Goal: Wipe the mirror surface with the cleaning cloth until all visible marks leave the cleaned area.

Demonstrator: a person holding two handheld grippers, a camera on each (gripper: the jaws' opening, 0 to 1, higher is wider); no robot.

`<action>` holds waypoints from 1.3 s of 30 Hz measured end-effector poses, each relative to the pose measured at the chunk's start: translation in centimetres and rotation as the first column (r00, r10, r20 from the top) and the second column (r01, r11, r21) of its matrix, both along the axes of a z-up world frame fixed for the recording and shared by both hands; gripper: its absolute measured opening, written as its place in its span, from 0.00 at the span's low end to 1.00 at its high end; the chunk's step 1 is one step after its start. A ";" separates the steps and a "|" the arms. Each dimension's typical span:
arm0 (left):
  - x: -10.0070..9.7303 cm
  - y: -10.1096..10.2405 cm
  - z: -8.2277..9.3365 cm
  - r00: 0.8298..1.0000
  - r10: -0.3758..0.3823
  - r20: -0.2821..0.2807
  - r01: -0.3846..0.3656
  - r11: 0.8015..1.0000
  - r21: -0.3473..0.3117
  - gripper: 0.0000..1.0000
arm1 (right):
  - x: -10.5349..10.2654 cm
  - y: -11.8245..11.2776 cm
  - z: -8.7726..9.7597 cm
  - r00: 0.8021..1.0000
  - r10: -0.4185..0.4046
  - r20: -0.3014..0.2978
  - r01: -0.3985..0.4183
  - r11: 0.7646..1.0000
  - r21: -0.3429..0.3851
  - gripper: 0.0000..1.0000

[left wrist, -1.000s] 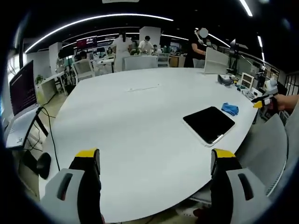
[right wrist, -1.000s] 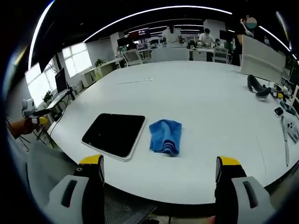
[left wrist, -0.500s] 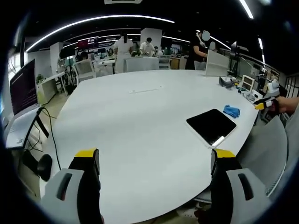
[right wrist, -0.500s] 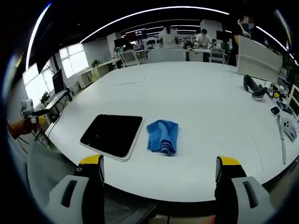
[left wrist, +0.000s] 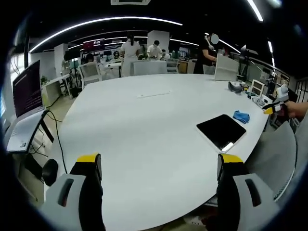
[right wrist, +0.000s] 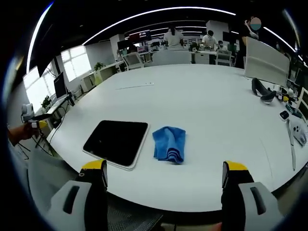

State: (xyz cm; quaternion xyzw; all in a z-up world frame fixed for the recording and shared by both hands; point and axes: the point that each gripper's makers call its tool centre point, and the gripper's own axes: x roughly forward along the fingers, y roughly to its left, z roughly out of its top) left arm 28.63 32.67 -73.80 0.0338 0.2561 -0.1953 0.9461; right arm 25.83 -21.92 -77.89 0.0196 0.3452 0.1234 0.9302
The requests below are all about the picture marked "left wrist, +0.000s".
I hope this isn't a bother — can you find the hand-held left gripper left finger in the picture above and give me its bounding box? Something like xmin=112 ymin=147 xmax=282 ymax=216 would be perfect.
xmin=39 ymin=152 xmax=107 ymax=231

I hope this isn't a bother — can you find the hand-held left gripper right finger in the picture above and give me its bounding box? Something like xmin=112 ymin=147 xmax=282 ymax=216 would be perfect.
xmin=216 ymin=153 xmax=282 ymax=231

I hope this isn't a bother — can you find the blue cleaning cloth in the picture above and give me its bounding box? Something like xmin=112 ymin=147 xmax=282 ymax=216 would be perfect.
xmin=232 ymin=110 xmax=251 ymax=125

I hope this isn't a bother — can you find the person's right hand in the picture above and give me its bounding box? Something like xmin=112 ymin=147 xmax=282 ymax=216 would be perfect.
xmin=285 ymin=101 xmax=302 ymax=119

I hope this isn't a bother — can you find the white game controller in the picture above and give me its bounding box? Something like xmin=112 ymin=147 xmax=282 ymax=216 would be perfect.
xmin=252 ymin=95 xmax=266 ymax=107

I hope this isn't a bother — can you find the white framed box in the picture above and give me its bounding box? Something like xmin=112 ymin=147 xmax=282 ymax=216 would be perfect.
xmin=250 ymin=79 xmax=266 ymax=97

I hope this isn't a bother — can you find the black round stand base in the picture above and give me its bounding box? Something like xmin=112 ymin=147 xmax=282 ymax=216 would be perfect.
xmin=41 ymin=158 xmax=59 ymax=187

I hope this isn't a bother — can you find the grey headset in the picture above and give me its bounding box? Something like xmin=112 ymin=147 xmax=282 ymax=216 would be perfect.
xmin=228 ymin=81 xmax=244 ymax=95

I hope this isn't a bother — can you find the grey mesh office chair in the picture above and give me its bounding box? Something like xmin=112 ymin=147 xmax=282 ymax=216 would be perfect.
xmin=244 ymin=119 xmax=299 ymax=201

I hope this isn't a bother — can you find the black tripod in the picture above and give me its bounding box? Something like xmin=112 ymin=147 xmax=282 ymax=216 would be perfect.
xmin=240 ymin=44 xmax=256 ymax=84

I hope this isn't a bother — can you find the white divider panel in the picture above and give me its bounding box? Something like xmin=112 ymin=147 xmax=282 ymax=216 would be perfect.
xmin=214 ymin=53 xmax=239 ymax=82

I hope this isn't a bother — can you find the black laptop stand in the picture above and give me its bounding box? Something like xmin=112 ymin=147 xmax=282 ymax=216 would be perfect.
xmin=26 ymin=109 xmax=55 ymax=154

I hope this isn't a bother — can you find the silver laptop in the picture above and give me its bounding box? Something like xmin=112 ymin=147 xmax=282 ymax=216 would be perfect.
xmin=5 ymin=60 xmax=47 ymax=153

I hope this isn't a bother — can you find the white side desk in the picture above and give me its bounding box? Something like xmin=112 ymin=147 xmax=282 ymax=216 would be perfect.
xmin=41 ymin=73 xmax=73 ymax=108

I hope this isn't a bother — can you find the white mesh office chair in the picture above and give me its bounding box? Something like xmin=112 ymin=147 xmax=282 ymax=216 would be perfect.
xmin=78 ymin=62 xmax=103 ymax=90

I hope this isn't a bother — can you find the curved ceiling light strip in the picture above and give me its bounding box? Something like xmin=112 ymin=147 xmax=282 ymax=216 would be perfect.
xmin=28 ymin=16 xmax=183 ymax=53

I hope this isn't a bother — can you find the black cable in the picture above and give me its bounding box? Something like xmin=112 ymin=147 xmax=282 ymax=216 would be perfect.
xmin=30 ymin=110 xmax=68 ymax=174

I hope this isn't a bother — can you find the red wall screen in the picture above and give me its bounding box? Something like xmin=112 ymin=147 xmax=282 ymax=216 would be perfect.
xmin=83 ymin=39 xmax=105 ymax=51

